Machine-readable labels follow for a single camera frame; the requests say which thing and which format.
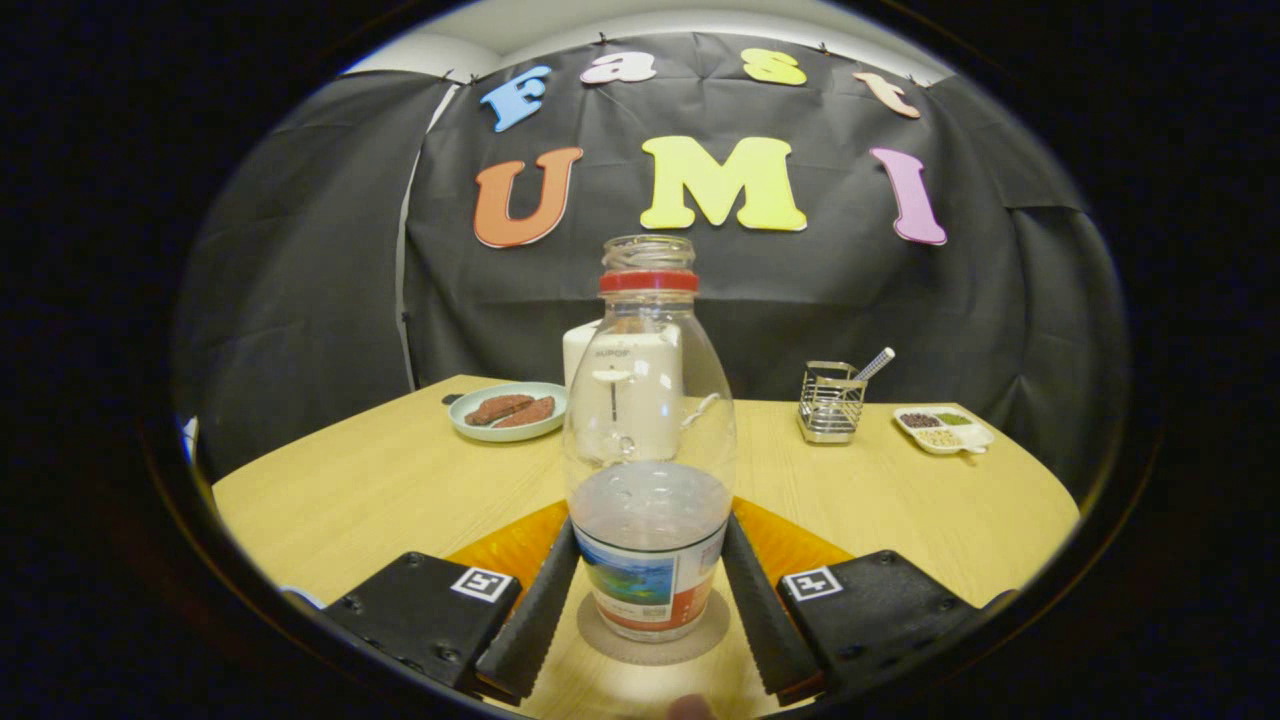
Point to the white divided seed dish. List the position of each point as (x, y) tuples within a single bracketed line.
[(945, 432)]

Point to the pale green plate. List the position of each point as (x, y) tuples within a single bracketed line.
[(475, 427)]

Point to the wooden table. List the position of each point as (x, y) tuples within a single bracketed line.
[(400, 490)]

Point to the white toaster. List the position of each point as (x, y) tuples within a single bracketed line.
[(574, 350)]

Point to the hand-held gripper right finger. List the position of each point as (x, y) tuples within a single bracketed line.
[(770, 620)]

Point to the round brown coaster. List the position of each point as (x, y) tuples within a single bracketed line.
[(702, 645)]

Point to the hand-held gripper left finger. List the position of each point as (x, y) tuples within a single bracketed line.
[(535, 620)]

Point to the clear plastic juice bottle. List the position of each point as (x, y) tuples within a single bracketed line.
[(650, 530)]

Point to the brown bread slice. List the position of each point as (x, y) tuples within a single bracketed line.
[(495, 408), (530, 413)]

